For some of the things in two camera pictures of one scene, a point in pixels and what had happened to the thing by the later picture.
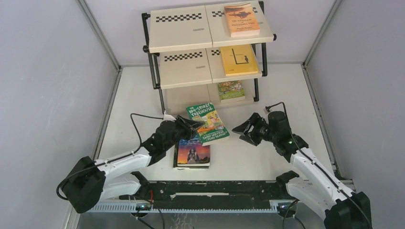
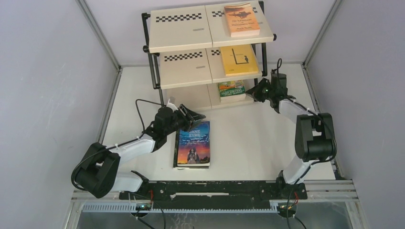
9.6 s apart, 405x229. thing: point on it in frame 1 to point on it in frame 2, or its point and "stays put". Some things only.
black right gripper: (255, 119) to (254, 92)
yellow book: (239, 59) stays put
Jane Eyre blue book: (191, 152) stays put
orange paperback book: (241, 20) stays put
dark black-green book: (175, 160) stays put
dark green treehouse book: (214, 129) to (231, 88)
